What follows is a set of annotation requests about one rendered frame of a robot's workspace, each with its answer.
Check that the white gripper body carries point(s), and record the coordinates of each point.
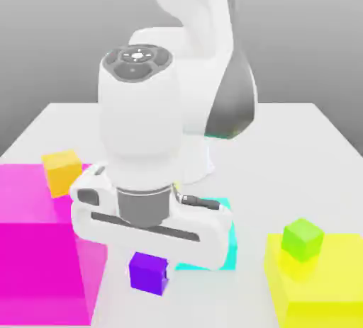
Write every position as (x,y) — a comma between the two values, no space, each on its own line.
(181,248)

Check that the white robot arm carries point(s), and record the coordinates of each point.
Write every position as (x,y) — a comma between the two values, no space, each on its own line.
(141,124)

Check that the small purple cube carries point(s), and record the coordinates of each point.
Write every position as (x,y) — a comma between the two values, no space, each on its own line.
(146,274)

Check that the small green cube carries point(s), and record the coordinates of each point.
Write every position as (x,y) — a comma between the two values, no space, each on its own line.
(302,240)

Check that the small orange cube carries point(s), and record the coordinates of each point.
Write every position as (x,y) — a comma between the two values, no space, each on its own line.
(63,173)

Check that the large cyan box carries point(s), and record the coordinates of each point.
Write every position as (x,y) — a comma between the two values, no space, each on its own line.
(232,251)

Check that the large magenta box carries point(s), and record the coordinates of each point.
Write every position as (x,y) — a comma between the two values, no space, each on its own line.
(37,248)

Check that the large yellow box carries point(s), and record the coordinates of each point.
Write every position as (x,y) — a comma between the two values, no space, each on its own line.
(326,291)

